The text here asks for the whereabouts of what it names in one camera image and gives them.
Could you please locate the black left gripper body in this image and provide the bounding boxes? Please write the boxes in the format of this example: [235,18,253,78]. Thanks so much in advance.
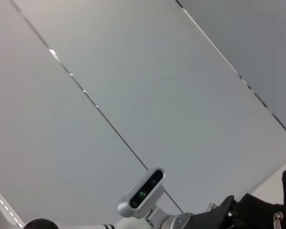
[188,195,236,229]

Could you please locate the black fabric food bag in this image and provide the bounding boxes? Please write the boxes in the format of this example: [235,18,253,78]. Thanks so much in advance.
[235,169,286,229]

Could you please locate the silver zipper pull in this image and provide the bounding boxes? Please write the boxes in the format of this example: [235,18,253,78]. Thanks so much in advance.
[273,211,284,226]

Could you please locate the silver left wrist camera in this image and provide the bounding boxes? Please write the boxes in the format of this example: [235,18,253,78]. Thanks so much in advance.
[117,167,166,219]

